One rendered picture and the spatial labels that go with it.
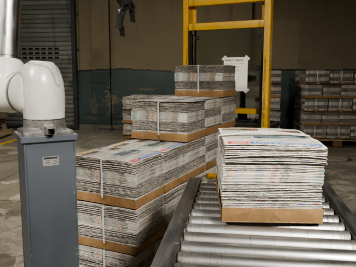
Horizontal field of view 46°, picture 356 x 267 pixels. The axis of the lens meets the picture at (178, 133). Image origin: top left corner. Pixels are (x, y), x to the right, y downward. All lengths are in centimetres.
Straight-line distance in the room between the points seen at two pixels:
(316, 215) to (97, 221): 119
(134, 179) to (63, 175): 41
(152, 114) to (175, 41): 657
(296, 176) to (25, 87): 100
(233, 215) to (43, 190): 75
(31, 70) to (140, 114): 104
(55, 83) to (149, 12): 760
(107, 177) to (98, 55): 736
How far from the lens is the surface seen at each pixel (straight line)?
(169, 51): 900
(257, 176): 120
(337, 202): 151
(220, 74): 293
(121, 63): 921
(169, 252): 104
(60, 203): 167
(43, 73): 161
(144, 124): 251
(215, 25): 355
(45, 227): 168
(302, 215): 124
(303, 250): 110
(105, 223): 210
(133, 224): 200
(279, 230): 121
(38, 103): 160
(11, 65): 175
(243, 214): 121
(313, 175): 123
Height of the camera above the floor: 122
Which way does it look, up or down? 8 degrees down
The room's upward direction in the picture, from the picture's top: straight up
